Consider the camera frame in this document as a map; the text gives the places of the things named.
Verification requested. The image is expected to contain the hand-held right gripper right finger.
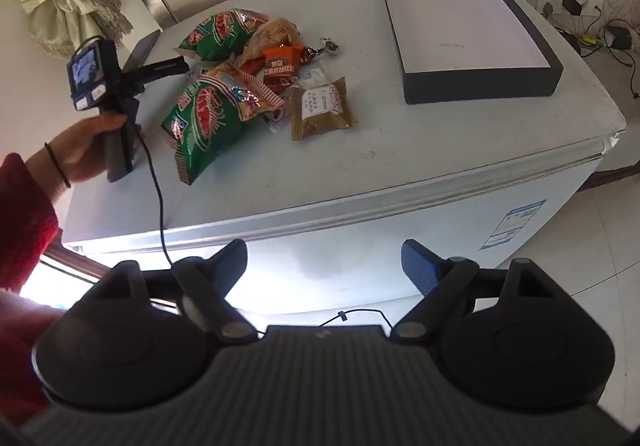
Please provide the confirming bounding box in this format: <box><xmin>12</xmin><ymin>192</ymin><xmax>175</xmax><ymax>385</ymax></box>
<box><xmin>390</xmin><ymin>239</ymin><xmax>556</xmax><ymax>346</ymax></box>

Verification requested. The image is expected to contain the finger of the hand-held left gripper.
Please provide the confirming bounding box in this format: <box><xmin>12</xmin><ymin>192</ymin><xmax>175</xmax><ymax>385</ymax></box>
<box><xmin>137</xmin><ymin>58</ymin><xmax>191</xmax><ymax>82</ymax></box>

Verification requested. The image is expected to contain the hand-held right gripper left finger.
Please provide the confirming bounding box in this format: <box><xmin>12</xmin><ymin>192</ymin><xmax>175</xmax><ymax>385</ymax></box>
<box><xmin>92</xmin><ymin>240</ymin><xmax>260</xmax><ymax>346</ymax></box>

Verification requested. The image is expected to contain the green shrimp chip bag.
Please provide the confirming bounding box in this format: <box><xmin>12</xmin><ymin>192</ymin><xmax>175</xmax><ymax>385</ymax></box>
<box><xmin>161</xmin><ymin>63</ymin><xmax>286</xmax><ymax>187</ymax></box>
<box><xmin>174</xmin><ymin>8</ymin><xmax>271</xmax><ymax>62</ymax></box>

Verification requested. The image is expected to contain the tan bread packet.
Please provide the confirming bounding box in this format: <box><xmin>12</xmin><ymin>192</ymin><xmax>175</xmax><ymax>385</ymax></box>
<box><xmin>239</xmin><ymin>18</ymin><xmax>302</xmax><ymax>71</ymax></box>

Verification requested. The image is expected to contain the orange snack packet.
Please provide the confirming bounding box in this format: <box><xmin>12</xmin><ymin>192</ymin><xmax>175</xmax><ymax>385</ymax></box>
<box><xmin>262</xmin><ymin>43</ymin><xmax>306</xmax><ymax>92</ymax></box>

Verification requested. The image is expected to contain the clear white snack packet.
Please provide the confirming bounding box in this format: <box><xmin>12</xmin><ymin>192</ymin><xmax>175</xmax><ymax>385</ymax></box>
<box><xmin>295</xmin><ymin>66</ymin><xmax>331</xmax><ymax>90</ymax></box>

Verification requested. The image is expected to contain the brown pastry packet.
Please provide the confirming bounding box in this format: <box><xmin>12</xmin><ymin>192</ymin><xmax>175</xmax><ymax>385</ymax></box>
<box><xmin>291</xmin><ymin>78</ymin><xmax>354</xmax><ymax>141</ymax></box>

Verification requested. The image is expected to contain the panda candy packet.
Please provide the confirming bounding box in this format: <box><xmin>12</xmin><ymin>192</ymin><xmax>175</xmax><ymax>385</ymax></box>
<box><xmin>317</xmin><ymin>36</ymin><xmax>342</xmax><ymax>59</ymax></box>

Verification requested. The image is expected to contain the dark grey cardboard box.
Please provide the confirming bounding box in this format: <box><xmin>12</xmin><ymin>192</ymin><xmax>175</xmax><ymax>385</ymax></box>
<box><xmin>376</xmin><ymin>0</ymin><xmax>564</xmax><ymax>105</ymax></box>

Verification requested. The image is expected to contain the person's left hand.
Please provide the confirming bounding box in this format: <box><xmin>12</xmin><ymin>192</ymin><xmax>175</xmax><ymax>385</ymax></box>
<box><xmin>50</xmin><ymin>118</ymin><xmax>124</xmax><ymax>187</ymax></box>

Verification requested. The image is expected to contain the dark smartphone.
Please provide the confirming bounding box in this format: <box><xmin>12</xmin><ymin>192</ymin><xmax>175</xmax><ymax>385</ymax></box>
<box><xmin>122</xmin><ymin>30</ymin><xmax>162</xmax><ymax>74</ymax></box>

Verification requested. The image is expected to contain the blue white freezer sticker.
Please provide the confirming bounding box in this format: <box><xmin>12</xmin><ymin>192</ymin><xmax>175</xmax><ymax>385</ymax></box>
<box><xmin>479</xmin><ymin>199</ymin><xmax>547</xmax><ymax>251</ymax></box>

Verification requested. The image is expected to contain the white chest freezer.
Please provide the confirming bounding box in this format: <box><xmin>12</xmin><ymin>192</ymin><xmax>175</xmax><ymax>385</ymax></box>
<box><xmin>60</xmin><ymin>0</ymin><xmax>627</xmax><ymax>327</ymax></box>

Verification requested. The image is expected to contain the person's red clothed torso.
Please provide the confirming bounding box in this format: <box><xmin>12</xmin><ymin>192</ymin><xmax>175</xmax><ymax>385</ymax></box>
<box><xmin>0</xmin><ymin>290</ymin><xmax>68</xmax><ymax>427</ymax></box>

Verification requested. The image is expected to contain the black hair tie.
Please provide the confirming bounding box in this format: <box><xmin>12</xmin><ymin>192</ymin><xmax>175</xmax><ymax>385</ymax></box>
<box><xmin>44</xmin><ymin>142</ymin><xmax>72</xmax><ymax>189</ymax></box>

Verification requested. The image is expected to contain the thin black cable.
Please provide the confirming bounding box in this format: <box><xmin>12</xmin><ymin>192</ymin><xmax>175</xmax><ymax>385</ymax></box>
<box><xmin>317</xmin><ymin>308</ymin><xmax>394</xmax><ymax>333</ymax></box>

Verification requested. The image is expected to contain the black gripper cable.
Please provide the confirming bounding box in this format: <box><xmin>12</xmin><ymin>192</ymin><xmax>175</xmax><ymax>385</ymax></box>
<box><xmin>130</xmin><ymin>120</ymin><xmax>176</xmax><ymax>271</ymax></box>

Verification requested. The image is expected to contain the black looped cable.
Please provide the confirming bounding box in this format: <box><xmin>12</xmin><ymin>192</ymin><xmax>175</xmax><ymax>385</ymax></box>
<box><xmin>602</xmin><ymin>46</ymin><xmax>640</xmax><ymax>101</ymax></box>

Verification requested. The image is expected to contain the white wall socket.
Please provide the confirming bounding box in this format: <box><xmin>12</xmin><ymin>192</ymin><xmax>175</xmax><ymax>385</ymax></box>
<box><xmin>537</xmin><ymin>0</ymin><xmax>604</xmax><ymax>20</ymax></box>

